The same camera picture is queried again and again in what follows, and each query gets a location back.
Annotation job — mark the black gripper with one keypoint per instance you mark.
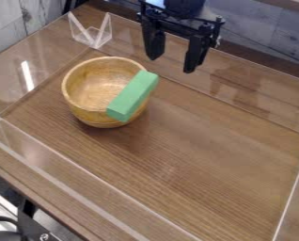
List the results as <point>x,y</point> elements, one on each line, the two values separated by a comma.
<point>191,15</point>

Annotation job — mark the black table leg bracket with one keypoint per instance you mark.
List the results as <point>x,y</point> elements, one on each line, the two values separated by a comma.
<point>32,231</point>

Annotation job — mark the clear acrylic tray wall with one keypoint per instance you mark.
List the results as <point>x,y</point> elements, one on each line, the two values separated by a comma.
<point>101,213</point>

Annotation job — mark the wooden bowl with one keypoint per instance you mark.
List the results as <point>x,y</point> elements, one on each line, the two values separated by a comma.
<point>90,85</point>

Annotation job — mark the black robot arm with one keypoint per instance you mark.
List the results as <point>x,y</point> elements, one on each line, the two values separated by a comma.
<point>173,29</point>

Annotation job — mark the green rectangular block stick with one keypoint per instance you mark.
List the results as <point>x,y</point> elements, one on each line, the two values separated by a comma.
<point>128,100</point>

